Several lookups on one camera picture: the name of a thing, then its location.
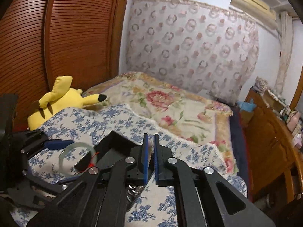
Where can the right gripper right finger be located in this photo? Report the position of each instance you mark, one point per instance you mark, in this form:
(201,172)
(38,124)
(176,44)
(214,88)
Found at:
(204,197)

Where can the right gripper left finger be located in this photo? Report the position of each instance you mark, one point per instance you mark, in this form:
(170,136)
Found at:
(99,196)

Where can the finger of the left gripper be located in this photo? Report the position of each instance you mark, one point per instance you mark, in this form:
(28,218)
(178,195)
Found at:
(69,179)
(57,144)

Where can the pale green jade bangle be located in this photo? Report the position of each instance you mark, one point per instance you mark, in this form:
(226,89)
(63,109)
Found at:
(92,151)

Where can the black jewelry box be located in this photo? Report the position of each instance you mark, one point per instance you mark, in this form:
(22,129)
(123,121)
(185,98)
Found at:
(111,149)

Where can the yellow Pikachu plush toy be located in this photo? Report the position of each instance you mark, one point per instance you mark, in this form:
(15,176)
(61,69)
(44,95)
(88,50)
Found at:
(60,97)

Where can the dark blue bed sheet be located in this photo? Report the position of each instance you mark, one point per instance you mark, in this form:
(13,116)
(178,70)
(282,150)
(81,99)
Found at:
(239,145)

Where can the wooden sideboard cabinet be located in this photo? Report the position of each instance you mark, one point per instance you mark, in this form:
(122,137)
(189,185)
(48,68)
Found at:
(275,166)

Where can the floral beige bed blanket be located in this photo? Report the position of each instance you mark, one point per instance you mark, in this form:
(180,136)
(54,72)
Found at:
(189,116)

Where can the blue plastic bag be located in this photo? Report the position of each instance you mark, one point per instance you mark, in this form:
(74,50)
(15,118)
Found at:
(247,106)

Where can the brown louvered wardrobe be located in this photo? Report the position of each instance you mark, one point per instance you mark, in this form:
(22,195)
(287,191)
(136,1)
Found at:
(44,39)

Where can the pink bottle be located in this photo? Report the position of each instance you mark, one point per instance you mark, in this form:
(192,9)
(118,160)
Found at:
(294,120)

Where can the patterned pink lace curtain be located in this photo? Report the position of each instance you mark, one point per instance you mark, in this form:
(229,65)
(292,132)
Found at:
(204,49)

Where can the beige tied side curtain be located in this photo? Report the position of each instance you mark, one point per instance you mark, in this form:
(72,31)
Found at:
(286,50)

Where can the cream wall air conditioner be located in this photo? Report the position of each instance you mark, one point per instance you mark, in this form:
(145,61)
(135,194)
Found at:
(259,10)

